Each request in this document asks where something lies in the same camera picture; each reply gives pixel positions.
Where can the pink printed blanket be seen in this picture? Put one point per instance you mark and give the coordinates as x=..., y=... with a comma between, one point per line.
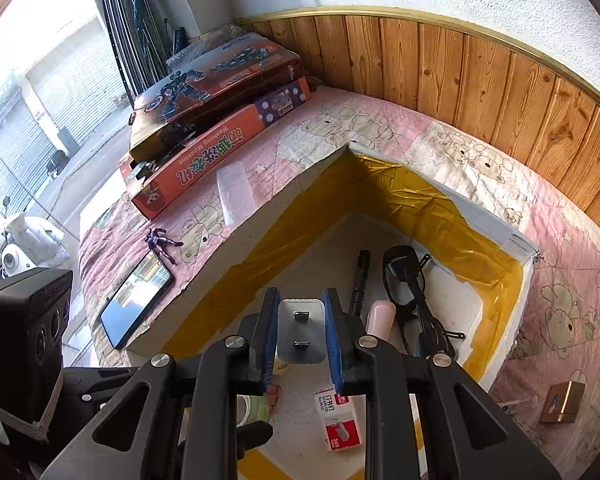
x=555, y=240

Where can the clear plastic piece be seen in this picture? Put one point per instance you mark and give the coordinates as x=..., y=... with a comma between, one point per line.
x=235, y=190

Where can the black metal rods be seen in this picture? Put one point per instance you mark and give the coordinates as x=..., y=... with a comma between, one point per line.
x=130, y=20

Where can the purple toy figure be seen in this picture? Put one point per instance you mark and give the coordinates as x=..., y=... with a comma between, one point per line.
x=157, y=242

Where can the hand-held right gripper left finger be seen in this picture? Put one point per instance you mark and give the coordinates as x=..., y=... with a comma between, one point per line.
x=269, y=350

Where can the white scooter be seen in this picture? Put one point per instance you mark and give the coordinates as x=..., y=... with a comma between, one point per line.
x=25, y=235

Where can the pink stapler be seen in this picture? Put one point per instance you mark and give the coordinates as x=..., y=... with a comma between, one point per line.
x=382, y=317

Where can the large white cardboard box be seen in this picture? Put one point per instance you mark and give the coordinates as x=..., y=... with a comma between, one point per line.
x=430, y=285

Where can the white red staples box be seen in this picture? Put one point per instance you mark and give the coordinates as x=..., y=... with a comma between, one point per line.
x=337, y=430

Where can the orange toy box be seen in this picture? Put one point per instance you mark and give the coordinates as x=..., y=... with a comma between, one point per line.
x=215, y=150

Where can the gold cube box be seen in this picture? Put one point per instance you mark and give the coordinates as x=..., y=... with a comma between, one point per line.
x=562, y=402

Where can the dark robot toy box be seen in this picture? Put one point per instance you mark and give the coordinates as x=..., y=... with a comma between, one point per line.
x=205, y=90

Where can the white charger plug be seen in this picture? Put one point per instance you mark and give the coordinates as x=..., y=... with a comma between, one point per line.
x=300, y=330

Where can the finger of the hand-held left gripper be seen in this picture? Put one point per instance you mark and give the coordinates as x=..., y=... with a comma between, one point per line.
x=255, y=437

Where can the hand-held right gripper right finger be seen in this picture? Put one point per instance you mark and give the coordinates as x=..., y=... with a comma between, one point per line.
x=332, y=350

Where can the grey marker pen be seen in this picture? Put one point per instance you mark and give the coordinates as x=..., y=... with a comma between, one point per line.
x=362, y=270

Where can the black sunglasses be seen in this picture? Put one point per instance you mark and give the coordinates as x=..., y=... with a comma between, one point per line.
x=397, y=280

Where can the black smartphone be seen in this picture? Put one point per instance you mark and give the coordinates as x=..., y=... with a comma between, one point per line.
x=135, y=300

